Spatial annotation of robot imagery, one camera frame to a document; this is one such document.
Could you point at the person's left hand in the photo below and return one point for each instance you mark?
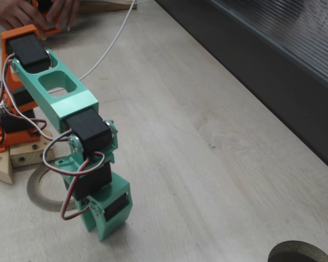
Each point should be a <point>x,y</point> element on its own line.
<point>67,8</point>

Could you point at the light wooden wedge block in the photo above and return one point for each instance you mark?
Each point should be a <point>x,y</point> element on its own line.
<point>0,166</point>

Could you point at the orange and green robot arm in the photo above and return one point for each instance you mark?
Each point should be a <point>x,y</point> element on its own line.
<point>73,105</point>

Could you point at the person's right hand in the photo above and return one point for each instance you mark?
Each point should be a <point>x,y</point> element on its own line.
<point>13,13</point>

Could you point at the long light wooden plank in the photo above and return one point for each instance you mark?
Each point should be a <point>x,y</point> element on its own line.
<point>30,158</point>

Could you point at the brown wooden board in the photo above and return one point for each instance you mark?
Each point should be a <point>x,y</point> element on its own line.
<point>112,6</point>

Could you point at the frosted grey-framed desk partition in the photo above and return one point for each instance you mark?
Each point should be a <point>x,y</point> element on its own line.
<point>262,54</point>

